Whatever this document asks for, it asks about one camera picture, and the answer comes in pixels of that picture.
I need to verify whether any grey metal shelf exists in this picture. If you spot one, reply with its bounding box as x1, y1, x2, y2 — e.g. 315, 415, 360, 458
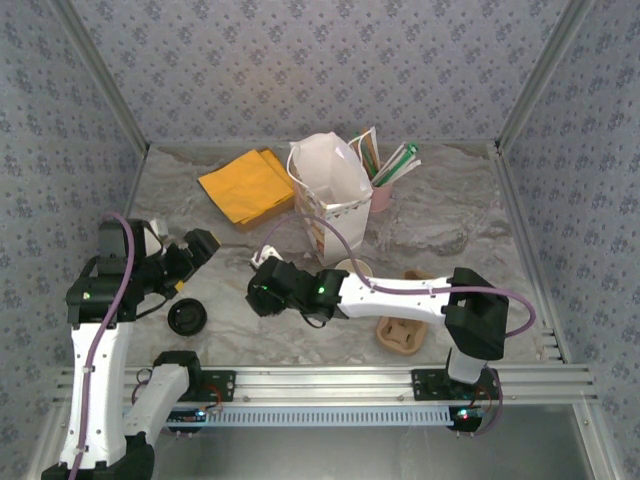
149, 424, 591, 480

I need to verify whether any orange paper napkin stack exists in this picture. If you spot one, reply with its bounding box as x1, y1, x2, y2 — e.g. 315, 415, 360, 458
197, 148, 296, 226

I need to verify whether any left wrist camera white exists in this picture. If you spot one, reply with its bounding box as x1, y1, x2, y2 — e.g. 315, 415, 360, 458
143, 218, 171, 256

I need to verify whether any slotted blue-white cable duct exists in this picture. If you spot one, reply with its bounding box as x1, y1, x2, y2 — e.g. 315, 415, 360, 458
122, 405, 457, 428

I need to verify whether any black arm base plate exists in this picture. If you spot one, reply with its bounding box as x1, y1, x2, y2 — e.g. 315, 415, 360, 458
411, 368, 504, 401
169, 368, 237, 402

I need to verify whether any white paper takeout bag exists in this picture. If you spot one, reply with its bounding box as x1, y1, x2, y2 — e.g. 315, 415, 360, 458
286, 131, 374, 267

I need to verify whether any left gripper thin black cable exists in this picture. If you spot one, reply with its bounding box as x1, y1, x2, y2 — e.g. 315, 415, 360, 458
135, 291, 177, 321

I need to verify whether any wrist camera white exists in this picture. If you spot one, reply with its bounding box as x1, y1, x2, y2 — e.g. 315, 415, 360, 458
143, 218, 171, 256
249, 243, 280, 267

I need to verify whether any stack of paper cups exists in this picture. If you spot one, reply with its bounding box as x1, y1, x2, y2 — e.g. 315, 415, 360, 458
333, 258, 375, 277

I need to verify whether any aluminium frame post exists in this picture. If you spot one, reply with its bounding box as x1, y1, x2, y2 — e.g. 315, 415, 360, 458
493, 0, 597, 154
49, 0, 151, 154

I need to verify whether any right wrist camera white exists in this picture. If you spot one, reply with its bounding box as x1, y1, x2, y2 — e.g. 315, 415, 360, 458
249, 243, 280, 267

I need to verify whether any right gripper thin black cable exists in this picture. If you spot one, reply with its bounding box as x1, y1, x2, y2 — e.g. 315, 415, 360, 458
301, 304, 332, 330

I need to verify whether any aluminium frame leg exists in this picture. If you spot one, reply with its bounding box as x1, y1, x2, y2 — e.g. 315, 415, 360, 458
27, 404, 76, 480
572, 404, 619, 480

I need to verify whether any aluminium mounting rail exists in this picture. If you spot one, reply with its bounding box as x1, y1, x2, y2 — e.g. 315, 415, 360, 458
53, 363, 600, 407

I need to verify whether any brown cardboard cup carrier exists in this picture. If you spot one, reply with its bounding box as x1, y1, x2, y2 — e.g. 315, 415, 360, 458
375, 268, 436, 357

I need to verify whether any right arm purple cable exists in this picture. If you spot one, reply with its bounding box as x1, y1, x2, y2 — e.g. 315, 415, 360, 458
259, 214, 537, 437

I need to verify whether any gripper thin black cable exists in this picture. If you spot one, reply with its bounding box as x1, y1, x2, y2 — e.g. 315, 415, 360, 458
301, 304, 332, 330
135, 291, 177, 321

